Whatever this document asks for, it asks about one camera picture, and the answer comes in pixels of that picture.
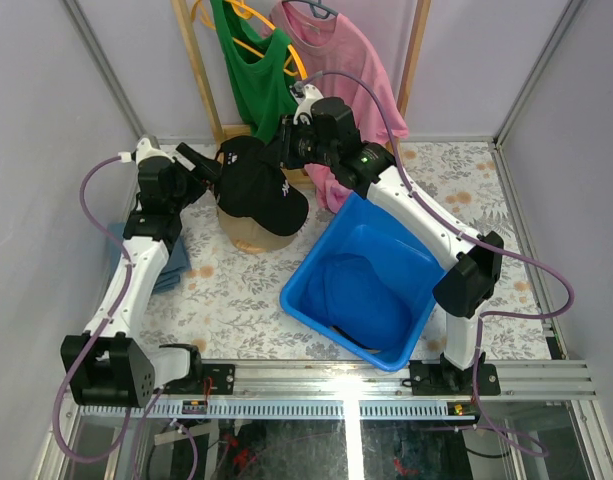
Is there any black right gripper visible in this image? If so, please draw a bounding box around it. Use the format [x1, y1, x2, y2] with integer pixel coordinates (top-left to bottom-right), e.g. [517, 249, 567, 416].
[257, 116, 337, 172]

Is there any black baseball cap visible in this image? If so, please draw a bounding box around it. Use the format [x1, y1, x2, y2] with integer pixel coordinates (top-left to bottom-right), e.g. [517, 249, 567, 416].
[214, 136, 309, 237]

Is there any beige baseball cap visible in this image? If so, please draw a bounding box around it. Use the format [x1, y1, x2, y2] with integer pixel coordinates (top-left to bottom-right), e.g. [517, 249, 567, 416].
[217, 207, 297, 254]

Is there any blue baseball cap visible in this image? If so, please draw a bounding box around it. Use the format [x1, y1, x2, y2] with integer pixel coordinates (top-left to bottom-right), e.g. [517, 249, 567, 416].
[301, 253, 410, 351]

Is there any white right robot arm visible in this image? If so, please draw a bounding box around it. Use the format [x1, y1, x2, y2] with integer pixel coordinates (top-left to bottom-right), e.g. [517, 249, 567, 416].
[278, 80, 504, 395]

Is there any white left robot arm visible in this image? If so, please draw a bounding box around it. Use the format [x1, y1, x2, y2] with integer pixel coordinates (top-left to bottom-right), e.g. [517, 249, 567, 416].
[60, 135, 220, 408]

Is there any green tank top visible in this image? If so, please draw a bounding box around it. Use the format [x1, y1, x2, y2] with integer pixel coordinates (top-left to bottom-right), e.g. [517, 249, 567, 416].
[211, 1, 297, 143]

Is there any wooden clothes rack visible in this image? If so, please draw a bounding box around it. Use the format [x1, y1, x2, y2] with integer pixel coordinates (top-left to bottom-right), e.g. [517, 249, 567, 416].
[171, 1, 435, 141]

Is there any pink t-shirt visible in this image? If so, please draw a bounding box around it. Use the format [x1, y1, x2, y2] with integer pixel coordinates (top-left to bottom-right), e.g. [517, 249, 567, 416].
[266, 3, 408, 213]

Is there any folded blue denim cloth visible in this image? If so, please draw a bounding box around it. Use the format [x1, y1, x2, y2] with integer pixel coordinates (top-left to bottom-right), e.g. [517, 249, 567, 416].
[108, 222, 191, 294]

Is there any grey clothes hanger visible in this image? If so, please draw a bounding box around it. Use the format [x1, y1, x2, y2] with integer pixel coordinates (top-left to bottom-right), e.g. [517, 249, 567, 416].
[284, 0, 338, 20]

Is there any yellow clothes hanger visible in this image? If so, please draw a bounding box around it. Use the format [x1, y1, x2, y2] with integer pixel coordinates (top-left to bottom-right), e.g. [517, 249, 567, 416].
[191, 0, 308, 84]

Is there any blue plastic bin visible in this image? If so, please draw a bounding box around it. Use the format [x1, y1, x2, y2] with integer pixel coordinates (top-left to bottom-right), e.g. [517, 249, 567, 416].
[280, 195, 445, 372]

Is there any aluminium mounting rail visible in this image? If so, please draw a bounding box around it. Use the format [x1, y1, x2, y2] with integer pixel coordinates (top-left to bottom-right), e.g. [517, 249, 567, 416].
[60, 358, 598, 421]

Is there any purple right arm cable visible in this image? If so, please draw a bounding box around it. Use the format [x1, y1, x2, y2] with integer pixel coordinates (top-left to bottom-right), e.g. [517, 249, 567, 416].
[288, 70, 576, 458]

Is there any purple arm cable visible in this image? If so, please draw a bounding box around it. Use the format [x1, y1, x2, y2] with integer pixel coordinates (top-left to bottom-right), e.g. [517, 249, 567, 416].
[51, 153, 199, 480]
[288, 70, 576, 458]

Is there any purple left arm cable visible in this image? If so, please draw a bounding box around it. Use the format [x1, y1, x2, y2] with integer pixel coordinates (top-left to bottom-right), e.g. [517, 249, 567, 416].
[51, 153, 199, 480]

